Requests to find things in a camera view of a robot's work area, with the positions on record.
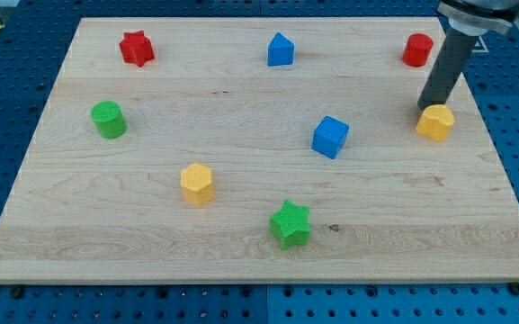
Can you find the yellow heart block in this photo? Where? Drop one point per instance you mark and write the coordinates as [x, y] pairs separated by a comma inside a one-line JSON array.
[[436, 122]]

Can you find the robot arm silver flange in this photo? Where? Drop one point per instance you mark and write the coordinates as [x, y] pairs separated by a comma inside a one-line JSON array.
[[476, 17]]

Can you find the blue cube block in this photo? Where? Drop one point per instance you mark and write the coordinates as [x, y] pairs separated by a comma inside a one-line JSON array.
[[329, 137]]

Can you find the wooden board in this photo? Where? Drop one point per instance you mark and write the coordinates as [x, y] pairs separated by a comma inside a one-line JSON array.
[[393, 207]]

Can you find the yellow hexagon block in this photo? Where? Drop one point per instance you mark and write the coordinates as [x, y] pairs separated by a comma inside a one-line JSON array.
[[197, 184]]

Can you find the green star block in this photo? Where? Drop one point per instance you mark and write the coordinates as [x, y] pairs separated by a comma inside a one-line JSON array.
[[290, 225]]

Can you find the blue pentagon block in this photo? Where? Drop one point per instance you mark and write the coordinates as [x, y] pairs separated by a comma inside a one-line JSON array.
[[280, 51]]

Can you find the green cylinder block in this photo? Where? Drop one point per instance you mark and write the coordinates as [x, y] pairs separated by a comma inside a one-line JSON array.
[[108, 119]]

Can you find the red star block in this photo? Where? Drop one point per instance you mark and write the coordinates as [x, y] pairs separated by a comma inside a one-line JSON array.
[[136, 48]]

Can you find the red cylinder block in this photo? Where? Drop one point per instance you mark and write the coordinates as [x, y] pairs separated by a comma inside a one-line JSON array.
[[417, 50]]

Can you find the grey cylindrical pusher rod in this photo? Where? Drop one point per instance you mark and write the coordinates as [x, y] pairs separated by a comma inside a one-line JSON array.
[[448, 66]]

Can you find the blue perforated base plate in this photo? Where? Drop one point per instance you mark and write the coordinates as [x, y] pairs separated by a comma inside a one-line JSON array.
[[34, 37]]

